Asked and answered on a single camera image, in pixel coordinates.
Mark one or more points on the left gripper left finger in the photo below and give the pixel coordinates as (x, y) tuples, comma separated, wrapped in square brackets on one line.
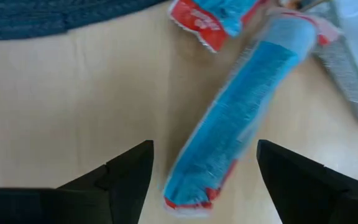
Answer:
[(123, 186)]

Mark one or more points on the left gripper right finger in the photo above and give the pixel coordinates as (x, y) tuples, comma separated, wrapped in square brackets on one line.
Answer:
[(306, 193)]

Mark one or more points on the round dark blue woven mat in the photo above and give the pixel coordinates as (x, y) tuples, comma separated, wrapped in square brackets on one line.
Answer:
[(26, 18)]

